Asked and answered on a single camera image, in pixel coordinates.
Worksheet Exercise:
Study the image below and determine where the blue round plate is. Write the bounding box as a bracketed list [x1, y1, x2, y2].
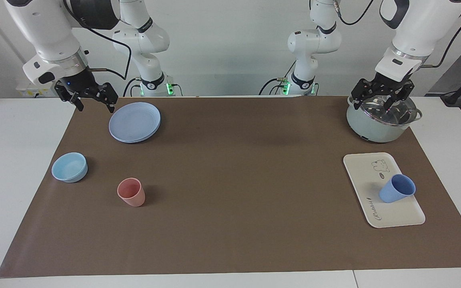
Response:
[108, 102, 162, 144]

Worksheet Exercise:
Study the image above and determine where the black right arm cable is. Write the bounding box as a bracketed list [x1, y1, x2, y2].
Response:
[64, 0, 132, 80]

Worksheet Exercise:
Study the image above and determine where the pale green pot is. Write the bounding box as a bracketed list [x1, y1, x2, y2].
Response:
[347, 95, 423, 144]

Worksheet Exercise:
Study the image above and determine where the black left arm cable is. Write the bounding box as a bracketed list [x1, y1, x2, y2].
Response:
[333, 0, 375, 26]

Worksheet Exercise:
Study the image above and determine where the blue plastic cup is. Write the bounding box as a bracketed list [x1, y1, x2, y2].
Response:
[379, 174, 417, 204]

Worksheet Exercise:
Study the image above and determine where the white wall power strip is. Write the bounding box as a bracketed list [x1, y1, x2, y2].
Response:
[16, 82, 61, 98]

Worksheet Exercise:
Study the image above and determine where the cream tray with bear print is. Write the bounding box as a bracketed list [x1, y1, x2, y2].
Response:
[343, 152, 426, 228]

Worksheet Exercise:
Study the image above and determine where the pink plastic cup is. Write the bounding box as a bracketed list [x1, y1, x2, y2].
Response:
[117, 178, 146, 208]

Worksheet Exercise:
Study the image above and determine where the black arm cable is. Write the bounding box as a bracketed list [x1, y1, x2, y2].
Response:
[64, 0, 132, 80]
[333, 0, 375, 26]

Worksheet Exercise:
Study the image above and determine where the brown table mat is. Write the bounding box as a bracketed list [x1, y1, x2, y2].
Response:
[0, 96, 461, 278]

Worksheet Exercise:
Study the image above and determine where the light blue bowl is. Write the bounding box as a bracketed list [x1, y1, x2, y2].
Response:
[51, 152, 88, 183]

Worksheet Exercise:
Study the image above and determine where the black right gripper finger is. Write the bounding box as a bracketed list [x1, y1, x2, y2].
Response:
[94, 82, 119, 114]
[54, 82, 85, 112]

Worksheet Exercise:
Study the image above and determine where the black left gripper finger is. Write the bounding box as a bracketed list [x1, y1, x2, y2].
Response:
[385, 80, 415, 111]
[351, 78, 376, 111]

